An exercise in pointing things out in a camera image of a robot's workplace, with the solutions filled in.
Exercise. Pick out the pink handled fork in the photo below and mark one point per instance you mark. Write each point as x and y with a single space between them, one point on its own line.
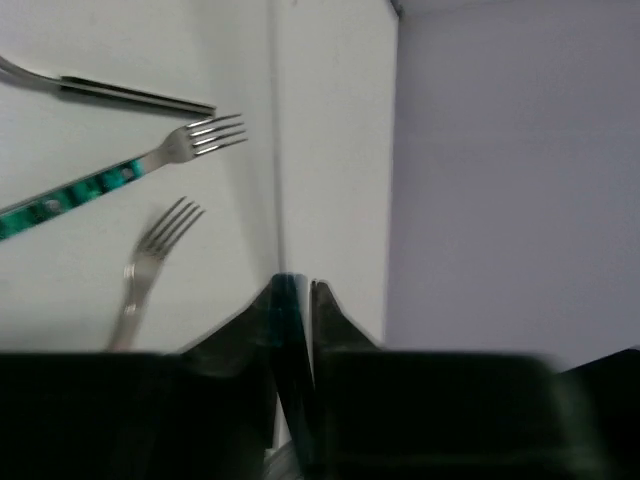
144 266

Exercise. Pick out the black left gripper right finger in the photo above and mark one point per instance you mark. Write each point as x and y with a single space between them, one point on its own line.
350 390

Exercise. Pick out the green handled knife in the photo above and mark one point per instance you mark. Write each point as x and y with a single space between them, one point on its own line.
291 369

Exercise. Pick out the green handled fork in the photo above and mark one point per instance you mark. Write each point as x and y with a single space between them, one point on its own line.
180 146

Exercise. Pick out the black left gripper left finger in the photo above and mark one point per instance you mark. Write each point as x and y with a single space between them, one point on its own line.
228 399

